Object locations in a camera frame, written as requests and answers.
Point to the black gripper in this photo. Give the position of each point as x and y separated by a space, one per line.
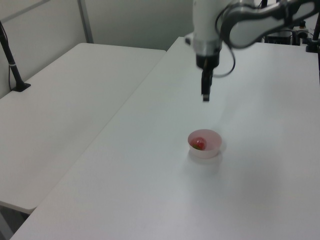
207 60

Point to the red strawberry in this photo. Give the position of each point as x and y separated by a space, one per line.
199 143

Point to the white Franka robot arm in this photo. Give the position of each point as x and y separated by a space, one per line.
202 20

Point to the black electronics box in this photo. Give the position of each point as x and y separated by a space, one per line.
277 38

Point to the black clamped pole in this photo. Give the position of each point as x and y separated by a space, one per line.
314 37

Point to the white side table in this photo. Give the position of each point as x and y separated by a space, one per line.
62 105

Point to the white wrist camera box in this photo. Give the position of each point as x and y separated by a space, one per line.
189 41

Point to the grey partition frame post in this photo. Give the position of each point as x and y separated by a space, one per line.
86 22

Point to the black camera stand pole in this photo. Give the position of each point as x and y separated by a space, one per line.
11 63

